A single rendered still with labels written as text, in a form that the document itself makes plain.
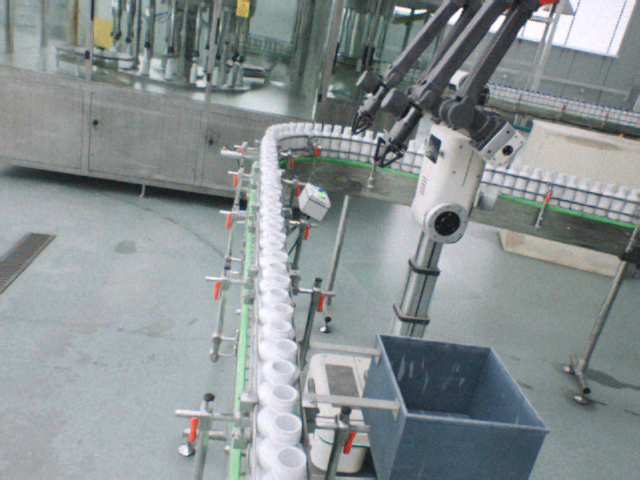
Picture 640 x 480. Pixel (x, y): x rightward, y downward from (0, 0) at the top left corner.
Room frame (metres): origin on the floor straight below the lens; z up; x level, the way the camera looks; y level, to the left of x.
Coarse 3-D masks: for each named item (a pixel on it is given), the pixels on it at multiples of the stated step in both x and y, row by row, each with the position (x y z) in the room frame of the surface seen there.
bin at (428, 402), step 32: (352, 352) 1.17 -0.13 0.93; (384, 352) 1.16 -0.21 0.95; (416, 352) 1.26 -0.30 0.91; (448, 352) 1.28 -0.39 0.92; (480, 352) 1.29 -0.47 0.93; (384, 384) 1.11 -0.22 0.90; (416, 384) 1.27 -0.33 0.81; (448, 384) 1.28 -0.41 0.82; (480, 384) 1.28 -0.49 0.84; (512, 384) 1.15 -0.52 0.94; (320, 416) 1.17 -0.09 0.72; (384, 416) 1.06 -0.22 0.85; (416, 416) 0.94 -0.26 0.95; (448, 416) 1.27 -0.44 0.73; (480, 416) 1.24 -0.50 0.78; (512, 416) 1.11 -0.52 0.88; (384, 448) 1.01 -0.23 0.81; (416, 448) 0.95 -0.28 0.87; (448, 448) 0.96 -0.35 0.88; (480, 448) 0.97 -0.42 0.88; (512, 448) 0.98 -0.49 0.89
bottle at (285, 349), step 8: (280, 344) 0.77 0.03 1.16; (288, 344) 0.77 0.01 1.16; (272, 352) 0.76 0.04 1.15; (280, 352) 0.74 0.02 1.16; (288, 352) 0.74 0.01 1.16; (296, 352) 0.76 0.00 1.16; (272, 360) 0.75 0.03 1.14; (288, 360) 0.74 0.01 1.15; (264, 368) 0.75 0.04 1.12; (296, 368) 0.76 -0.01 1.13; (264, 376) 0.74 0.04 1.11; (296, 376) 0.75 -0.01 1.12; (296, 384) 0.75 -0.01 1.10
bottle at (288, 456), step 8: (280, 448) 0.53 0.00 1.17; (288, 448) 0.54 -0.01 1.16; (296, 448) 0.54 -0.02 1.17; (280, 456) 0.53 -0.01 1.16; (288, 456) 0.54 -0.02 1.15; (296, 456) 0.54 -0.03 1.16; (304, 456) 0.53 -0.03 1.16; (280, 464) 0.51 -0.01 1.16; (288, 464) 0.54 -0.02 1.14; (296, 464) 0.54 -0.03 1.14; (304, 464) 0.52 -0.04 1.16; (272, 472) 0.52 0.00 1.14; (280, 472) 0.51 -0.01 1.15; (288, 472) 0.51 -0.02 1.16; (296, 472) 0.51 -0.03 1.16; (304, 472) 0.52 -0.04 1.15
